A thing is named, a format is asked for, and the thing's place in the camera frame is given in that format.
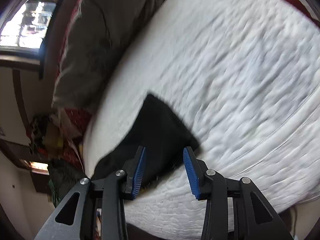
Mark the barred window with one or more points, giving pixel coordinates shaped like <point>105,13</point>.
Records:
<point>32,17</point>

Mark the clear plastic bag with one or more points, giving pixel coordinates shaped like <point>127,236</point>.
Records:
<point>65,122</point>

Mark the dark green jacket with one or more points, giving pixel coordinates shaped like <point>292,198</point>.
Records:
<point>65,177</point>

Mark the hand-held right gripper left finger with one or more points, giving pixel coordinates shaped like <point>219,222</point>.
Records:
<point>140,172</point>

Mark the black pants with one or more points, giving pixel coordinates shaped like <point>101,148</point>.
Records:
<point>157,130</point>

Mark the cardboard box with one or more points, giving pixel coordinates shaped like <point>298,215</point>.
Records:
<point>51,133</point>

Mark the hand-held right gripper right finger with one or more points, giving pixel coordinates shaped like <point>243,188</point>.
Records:
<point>188,172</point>

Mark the white quilted bed cover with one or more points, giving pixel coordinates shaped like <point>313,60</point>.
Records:
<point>237,80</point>

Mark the grey floral pillow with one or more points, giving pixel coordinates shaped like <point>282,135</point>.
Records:
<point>100,42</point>

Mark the red floral bolster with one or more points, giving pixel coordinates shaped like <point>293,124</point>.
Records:
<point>77,120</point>

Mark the red patterned cloth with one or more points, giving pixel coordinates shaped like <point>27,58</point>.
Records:
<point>72,155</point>

